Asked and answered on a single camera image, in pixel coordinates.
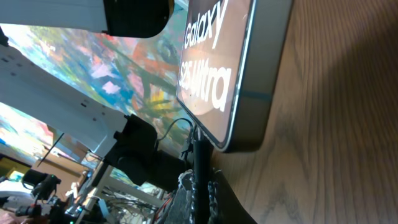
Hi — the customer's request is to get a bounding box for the colourful painted poster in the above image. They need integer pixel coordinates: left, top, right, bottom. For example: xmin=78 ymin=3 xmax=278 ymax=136
xmin=3 ymin=6 xmax=190 ymax=189

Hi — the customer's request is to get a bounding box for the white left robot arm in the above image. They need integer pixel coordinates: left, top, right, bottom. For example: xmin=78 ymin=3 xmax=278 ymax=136
xmin=1 ymin=0 xmax=187 ymax=191

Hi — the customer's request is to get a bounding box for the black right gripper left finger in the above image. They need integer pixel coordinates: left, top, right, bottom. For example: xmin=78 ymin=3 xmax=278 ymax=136
xmin=164 ymin=169 xmax=196 ymax=224

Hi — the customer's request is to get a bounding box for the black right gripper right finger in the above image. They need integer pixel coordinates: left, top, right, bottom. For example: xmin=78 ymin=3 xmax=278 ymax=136
xmin=208 ymin=169 xmax=256 ymax=224

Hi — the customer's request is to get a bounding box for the rose gold Galaxy smartphone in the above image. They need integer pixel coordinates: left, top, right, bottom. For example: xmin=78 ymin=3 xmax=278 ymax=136
xmin=177 ymin=0 xmax=294 ymax=153

